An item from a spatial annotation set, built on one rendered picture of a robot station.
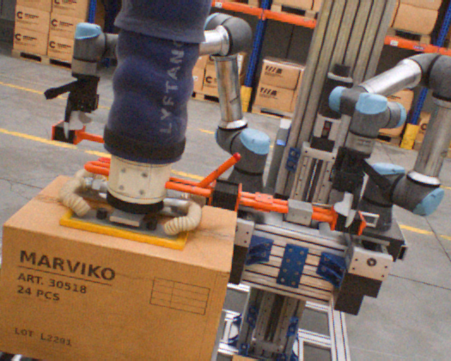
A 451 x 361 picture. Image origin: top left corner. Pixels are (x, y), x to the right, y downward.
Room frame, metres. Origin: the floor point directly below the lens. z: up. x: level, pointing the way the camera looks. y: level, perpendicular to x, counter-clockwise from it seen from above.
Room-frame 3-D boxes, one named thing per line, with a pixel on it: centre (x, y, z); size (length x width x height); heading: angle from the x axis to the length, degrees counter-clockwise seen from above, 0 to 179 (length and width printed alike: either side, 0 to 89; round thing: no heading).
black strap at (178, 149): (1.38, 0.24, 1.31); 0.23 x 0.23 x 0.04
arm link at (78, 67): (1.64, 0.52, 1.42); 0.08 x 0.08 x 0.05
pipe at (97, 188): (1.38, 0.24, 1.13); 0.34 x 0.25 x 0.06; 90
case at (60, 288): (1.38, 0.24, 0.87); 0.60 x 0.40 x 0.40; 90
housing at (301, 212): (1.38, -0.22, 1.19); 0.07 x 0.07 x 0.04; 0
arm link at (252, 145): (1.89, -0.07, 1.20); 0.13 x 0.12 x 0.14; 34
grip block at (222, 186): (1.38, -0.01, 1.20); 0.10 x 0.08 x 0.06; 0
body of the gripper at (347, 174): (1.39, -0.33, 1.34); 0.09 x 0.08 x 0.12; 91
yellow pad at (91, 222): (1.29, 0.24, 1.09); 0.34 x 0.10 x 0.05; 90
